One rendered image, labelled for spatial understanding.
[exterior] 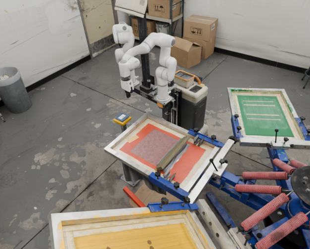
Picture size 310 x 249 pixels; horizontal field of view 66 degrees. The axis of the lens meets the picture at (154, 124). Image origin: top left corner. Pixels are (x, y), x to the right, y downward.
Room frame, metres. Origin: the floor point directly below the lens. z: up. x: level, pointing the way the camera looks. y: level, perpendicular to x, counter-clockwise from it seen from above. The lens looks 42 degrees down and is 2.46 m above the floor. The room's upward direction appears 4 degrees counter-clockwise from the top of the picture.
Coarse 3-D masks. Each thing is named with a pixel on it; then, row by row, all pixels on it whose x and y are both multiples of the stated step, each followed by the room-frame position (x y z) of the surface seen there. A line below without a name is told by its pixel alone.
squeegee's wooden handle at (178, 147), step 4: (184, 136) 1.45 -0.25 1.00; (188, 136) 1.42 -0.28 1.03; (180, 140) 1.42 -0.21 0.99; (184, 140) 1.38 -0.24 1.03; (180, 144) 1.33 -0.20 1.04; (176, 148) 1.30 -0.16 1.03; (180, 148) 1.30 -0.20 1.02; (172, 152) 1.26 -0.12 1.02; (176, 152) 1.26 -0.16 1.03; (168, 156) 1.23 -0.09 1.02; (172, 156) 1.22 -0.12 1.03; (164, 160) 1.20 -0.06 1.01; (168, 160) 1.18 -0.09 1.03; (160, 164) 1.17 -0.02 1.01; (164, 164) 1.14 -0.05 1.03; (156, 168) 1.14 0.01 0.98; (160, 168) 1.12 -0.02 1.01
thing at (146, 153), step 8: (128, 144) 1.45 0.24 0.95; (136, 144) 1.44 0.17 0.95; (144, 144) 1.43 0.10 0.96; (128, 152) 1.36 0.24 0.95; (136, 152) 1.35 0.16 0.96; (144, 152) 1.34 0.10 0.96; (152, 152) 1.34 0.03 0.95; (160, 152) 1.33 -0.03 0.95; (144, 160) 1.26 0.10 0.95; (152, 160) 1.25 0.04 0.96; (176, 168) 1.16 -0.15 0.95; (184, 168) 1.15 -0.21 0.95; (176, 176) 1.08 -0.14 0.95; (184, 176) 1.08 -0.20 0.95
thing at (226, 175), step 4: (224, 172) 1.03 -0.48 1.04; (228, 172) 1.03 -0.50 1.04; (224, 176) 0.99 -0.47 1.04; (228, 176) 0.99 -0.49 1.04; (232, 176) 0.99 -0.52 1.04; (236, 176) 0.99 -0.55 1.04; (228, 180) 0.97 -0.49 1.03; (232, 180) 0.96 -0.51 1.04; (236, 180) 0.96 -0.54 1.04; (232, 184) 0.95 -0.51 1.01
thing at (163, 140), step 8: (144, 128) 1.64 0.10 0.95; (152, 128) 1.63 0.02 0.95; (144, 136) 1.53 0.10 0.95; (152, 136) 1.53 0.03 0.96; (160, 136) 1.52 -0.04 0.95; (168, 136) 1.51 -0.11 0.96; (176, 136) 1.51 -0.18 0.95; (152, 144) 1.43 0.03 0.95; (160, 144) 1.42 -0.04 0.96; (168, 144) 1.42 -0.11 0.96; (192, 144) 1.40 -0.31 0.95; (184, 152) 1.32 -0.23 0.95; (192, 152) 1.31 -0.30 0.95; (200, 152) 1.31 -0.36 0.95; (184, 160) 1.23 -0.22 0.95; (192, 160) 1.23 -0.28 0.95
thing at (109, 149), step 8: (144, 120) 1.75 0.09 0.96; (152, 120) 1.74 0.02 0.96; (160, 120) 1.70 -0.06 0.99; (128, 128) 1.61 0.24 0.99; (176, 128) 1.58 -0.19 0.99; (120, 136) 1.52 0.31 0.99; (192, 136) 1.47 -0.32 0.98; (112, 144) 1.42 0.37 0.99; (208, 144) 1.37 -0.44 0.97; (112, 152) 1.33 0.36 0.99; (216, 152) 1.27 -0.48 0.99; (120, 160) 1.27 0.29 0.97; (128, 160) 1.24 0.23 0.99; (208, 160) 1.19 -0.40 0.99; (136, 168) 1.16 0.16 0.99; (144, 168) 1.15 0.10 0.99; (200, 168) 1.11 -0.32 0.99; (200, 176) 1.06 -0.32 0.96; (192, 184) 0.98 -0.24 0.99
